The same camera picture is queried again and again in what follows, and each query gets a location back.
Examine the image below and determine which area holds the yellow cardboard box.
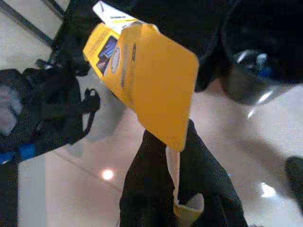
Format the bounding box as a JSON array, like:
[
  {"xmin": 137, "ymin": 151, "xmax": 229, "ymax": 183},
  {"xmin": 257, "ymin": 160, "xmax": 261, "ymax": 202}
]
[{"xmin": 82, "ymin": 0, "xmax": 205, "ymax": 227}]

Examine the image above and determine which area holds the black bag with blue strap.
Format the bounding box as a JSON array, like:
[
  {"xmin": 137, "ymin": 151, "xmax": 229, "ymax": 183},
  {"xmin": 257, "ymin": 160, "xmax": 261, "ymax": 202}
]
[{"xmin": 0, "ymin": 35, "xmax": 101, "ymax": 166}]

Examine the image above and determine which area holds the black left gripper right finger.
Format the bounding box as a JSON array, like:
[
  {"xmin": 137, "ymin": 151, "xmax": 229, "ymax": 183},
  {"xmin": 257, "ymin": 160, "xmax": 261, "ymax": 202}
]
[{"xmin": 177, "ymin": 119, "xmax": 249, "ymax": 227}]

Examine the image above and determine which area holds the black slanted table leg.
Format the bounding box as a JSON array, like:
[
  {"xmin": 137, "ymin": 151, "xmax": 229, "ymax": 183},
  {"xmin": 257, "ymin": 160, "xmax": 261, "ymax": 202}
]
[{"xmin": 0, "ymin": 0, "xmax": 65, "ymax": 48}]

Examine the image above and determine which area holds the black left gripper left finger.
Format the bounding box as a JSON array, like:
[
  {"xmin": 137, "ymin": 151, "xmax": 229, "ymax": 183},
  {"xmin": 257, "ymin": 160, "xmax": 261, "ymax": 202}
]
[{"xmin": 119, "ymin": 130, "xmax": 178, "ymax": 227}]

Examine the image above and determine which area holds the black round rubbish bin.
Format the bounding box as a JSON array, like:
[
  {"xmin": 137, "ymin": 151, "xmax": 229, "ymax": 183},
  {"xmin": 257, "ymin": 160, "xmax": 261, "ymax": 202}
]
[{"xmin": 137, "ymin": 0, "xmax": 303, "ymax": 106}]

